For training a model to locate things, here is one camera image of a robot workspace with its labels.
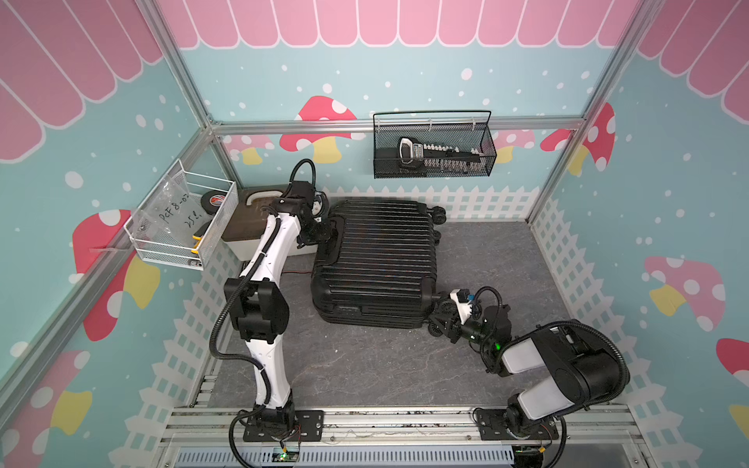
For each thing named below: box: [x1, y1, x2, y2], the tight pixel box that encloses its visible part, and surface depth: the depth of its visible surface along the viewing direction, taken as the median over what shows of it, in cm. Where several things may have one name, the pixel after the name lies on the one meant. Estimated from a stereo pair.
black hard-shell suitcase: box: [310, 196, 448, 329], surface depth 85 cm
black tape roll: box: [200, 190, 228, 215], surface depth 81 cm
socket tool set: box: [397, 136, 481, 175], surface depth 90 cm
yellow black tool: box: [190, 223, 210, 255], surface depth 66 cm
